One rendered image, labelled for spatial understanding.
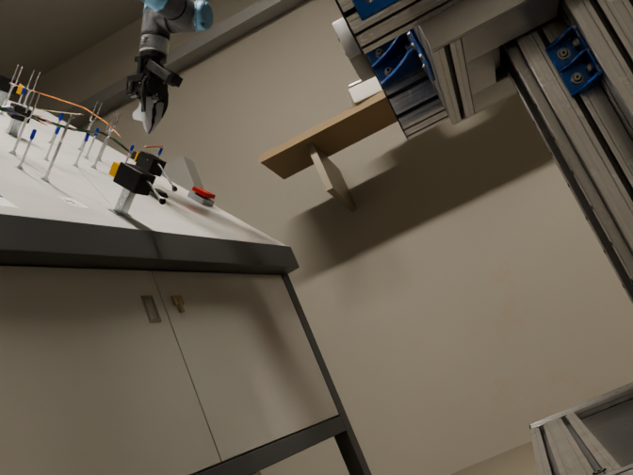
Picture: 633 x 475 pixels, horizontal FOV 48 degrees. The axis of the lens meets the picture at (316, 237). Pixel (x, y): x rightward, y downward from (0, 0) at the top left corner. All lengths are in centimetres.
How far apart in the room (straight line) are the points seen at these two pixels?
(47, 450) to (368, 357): 236
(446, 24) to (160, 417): 79
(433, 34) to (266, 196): 254
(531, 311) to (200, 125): 187
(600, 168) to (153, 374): 82
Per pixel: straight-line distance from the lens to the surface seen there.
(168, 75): 188
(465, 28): 107
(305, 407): 173
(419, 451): 332
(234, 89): 376
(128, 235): 138
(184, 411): 136
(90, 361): 123
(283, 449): 158
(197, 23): 192
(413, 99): 143
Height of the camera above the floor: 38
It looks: 14 degrees up
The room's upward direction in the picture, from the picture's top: 24 degrees counter-clockwise
